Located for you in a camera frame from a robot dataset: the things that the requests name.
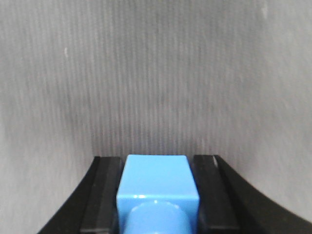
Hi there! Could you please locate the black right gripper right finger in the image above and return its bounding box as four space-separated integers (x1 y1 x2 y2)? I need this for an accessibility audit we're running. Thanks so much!
192 155 312 234

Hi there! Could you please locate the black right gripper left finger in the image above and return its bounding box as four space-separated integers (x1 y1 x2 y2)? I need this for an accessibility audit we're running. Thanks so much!
39 156 123 234

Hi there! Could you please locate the blue toy block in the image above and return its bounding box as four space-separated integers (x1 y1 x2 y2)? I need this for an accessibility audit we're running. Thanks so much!
116 155 199 234

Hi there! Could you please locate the dark grey conveyor belt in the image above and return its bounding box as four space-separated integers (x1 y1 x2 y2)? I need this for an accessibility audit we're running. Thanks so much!
0 0 312 234

